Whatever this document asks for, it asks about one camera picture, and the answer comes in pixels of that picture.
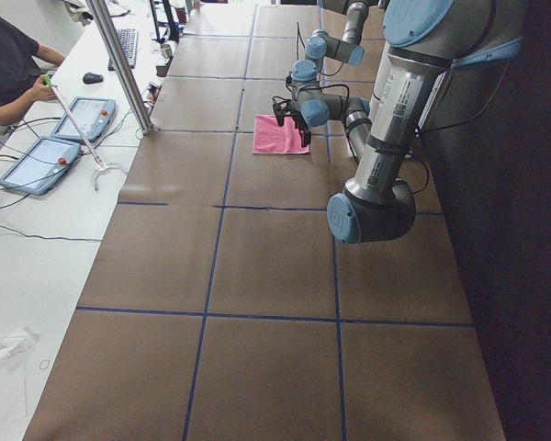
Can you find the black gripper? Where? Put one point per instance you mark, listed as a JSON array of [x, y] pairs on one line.
[[295, 116]]

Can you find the pink towel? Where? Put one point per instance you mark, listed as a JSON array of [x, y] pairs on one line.
[[270, 138]]

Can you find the small metal cup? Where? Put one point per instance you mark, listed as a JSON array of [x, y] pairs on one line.
[[166, 50]]

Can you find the black keyboard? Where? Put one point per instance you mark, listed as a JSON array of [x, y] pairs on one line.
[[128, 39]]

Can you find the reacher grabber stick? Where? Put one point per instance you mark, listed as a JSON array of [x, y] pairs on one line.
[[102, 167]]

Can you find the far blue teach pendant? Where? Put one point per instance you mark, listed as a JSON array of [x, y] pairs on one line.
[[93, 116]]

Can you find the blue teach pendant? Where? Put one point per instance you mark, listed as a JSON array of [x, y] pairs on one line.
[[41, 166], [93, 116]]

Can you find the black computer mouse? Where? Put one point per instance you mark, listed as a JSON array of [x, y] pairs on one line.
[[92, 78]]

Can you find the near blue teach pendant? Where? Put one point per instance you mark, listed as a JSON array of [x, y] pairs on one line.
[[41, 166]]

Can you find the seated person in black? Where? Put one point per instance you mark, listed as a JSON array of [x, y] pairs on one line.
[[21, 79]]

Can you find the crumpled white tissue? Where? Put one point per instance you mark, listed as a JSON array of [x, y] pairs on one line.
[[22, 340]]

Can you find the aluminium frame post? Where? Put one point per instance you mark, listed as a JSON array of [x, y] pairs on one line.
[[109, 35]]

